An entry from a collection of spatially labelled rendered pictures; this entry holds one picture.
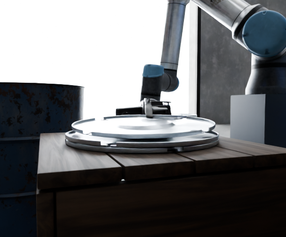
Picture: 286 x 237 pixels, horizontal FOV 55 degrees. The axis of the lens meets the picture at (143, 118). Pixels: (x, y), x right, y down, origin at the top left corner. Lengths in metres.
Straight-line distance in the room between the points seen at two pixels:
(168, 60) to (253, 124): 0.39
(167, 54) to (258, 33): 0.38
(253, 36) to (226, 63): 5.20
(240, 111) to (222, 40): 5.08
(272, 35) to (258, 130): 0.28
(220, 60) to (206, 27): 0.72
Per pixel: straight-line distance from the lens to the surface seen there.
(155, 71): 0.95
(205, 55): 5.72
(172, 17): 1.10
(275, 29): 0.83
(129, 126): 0.52
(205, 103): 5.64
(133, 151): 0.40
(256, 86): 0.95
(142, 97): 0.96
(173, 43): 1.08
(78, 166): 0.33
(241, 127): 0.98
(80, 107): 0.95
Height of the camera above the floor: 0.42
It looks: 3 degrees down
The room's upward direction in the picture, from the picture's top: straight up
